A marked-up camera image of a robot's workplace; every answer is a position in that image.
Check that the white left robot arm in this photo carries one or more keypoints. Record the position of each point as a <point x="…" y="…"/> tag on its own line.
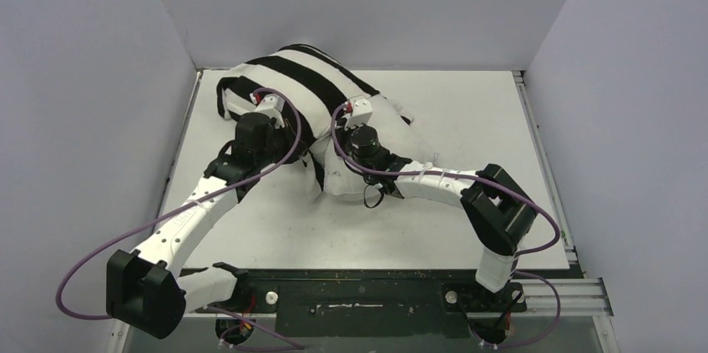
<point x="146" y="287"/>

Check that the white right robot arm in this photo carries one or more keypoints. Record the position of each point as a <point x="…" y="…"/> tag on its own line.
<point x="500" y="213"/>

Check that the white pillow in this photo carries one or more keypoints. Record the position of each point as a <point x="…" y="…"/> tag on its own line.
<point x="386" y="141"/>

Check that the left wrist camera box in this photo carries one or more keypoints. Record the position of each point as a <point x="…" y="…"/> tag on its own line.
<point x="266" y="101"/>

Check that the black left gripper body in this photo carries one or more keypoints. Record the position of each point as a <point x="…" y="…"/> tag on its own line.
<point x="274" y="147"/>

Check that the black metal base rail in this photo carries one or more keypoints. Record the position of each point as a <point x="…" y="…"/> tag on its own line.
<point x="396" y="311"/>

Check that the black white striped pillowcase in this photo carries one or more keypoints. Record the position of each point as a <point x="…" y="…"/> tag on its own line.
<point x="312" y="80"/>

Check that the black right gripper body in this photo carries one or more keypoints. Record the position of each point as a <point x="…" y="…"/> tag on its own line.
<point x="350" y="133"/>

